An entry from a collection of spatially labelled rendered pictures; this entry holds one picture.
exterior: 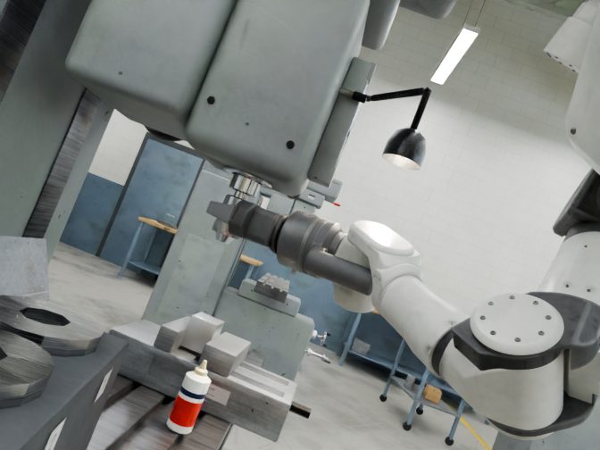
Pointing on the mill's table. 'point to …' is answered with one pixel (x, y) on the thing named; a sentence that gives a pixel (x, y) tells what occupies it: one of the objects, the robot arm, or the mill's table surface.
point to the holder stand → (53, 374)
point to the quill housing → (275, 86)
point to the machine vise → (244, 418)
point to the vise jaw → (224, 354)
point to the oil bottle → (189, 400)
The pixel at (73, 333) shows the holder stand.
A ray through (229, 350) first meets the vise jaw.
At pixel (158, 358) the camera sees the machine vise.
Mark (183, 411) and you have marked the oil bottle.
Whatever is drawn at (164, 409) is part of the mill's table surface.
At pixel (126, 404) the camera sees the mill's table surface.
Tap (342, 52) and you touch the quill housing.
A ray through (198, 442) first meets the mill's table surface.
